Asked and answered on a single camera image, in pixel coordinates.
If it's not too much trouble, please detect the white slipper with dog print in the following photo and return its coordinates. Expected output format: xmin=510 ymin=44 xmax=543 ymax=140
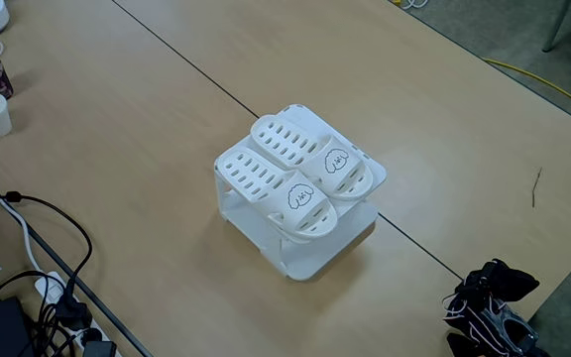
xmin=214 ymin=147 xmax=340 ymax=240
xmin=249 ymin=113 xmax=375 ymax=201

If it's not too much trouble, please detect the white shoe rack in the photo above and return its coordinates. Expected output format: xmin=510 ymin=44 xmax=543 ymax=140
xmin=213 ymin=103 xmax=388 ymax=283

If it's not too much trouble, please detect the grey chair leg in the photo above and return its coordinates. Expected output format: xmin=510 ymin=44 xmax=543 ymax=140
xmin=541 ymin=0 xmax=571 ymax=54

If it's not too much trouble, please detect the black power plug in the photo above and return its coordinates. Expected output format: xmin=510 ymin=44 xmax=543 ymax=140
xmin=55 ymin=292 xmax=93 ymax=332
xmin=80 ymin=326 xmax=118 ymax=357

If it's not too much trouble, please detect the white power strip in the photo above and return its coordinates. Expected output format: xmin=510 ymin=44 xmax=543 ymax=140
xmin=33 ymin=270 xmax=124 ymax=357

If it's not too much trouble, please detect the black power brick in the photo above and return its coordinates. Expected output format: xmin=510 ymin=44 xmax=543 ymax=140
xmin=0 ymin=296 xmax=35 ymax=357

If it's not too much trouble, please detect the yellow cable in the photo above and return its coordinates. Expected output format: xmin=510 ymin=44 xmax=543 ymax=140
xmin=481 ymin=57 xmax=571 ymax=125

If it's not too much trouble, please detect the white cable with plug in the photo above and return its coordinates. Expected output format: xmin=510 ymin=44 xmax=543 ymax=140
xmin=392 ymin=0 xmax=430 ymax=11

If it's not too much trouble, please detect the white power cord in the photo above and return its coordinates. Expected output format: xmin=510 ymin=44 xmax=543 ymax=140
xmin=0 ymin=162 xmax=44 ymax=279

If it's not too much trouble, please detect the black cable with connector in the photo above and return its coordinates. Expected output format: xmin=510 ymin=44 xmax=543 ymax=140
xmin=0 ymin=189 xmax=94 ymax=298

